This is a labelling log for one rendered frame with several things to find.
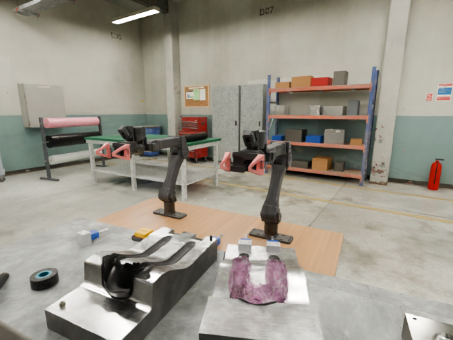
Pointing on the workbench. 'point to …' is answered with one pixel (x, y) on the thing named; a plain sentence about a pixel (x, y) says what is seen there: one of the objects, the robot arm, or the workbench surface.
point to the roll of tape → (44, 278)
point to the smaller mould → (425, 328)
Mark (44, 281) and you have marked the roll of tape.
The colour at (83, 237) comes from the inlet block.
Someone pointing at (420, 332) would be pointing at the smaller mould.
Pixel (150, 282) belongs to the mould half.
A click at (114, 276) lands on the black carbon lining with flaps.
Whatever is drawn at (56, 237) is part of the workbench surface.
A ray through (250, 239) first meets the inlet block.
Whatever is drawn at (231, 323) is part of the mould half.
